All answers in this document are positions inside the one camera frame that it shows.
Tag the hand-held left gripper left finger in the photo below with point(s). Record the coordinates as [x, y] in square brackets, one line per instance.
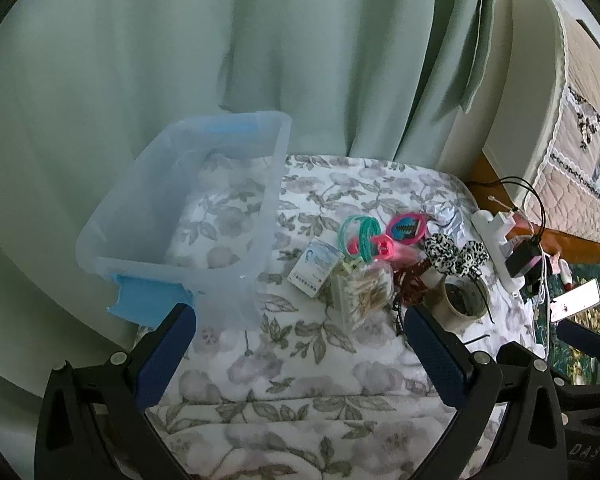
[160, 360]

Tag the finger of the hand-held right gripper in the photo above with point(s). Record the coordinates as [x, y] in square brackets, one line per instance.
[580, 341]

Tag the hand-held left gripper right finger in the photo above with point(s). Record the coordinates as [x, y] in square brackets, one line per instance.
[437, 360]

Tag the bag of cotton swabs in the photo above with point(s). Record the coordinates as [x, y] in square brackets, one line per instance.
[365, 290]

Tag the leopard print headband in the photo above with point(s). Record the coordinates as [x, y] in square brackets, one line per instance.
[445, 252]

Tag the pink plastic hair clip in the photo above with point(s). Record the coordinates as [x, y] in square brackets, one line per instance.
[382, 249]

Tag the teal plastic bangle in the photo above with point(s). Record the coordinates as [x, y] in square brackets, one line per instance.
[351, 230]
[367, 240]

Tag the white paper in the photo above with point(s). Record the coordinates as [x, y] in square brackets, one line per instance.
[442, 212]

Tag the small white box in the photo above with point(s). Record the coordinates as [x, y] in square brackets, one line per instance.
[315, 267]

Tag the clear plastic storage bin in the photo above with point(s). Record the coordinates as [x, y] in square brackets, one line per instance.
[260, 220]

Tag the smartphone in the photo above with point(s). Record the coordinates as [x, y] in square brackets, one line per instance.
[577, 300]

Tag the black hair pin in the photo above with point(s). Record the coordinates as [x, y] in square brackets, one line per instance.
[477, 340]

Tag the tape roll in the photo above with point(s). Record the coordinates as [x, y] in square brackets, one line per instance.
[462, 305]

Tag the black charger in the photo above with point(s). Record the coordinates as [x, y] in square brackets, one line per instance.
[525, 260]

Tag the white power strip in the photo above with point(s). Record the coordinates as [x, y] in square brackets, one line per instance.
[495, 240]

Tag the wooden nightstand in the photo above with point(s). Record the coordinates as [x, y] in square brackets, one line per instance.
[482, 182]

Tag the beige quilted lace cover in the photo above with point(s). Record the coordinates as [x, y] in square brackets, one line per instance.
[580, 150]

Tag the green curtain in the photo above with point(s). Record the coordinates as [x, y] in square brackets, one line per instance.
[180, 35]

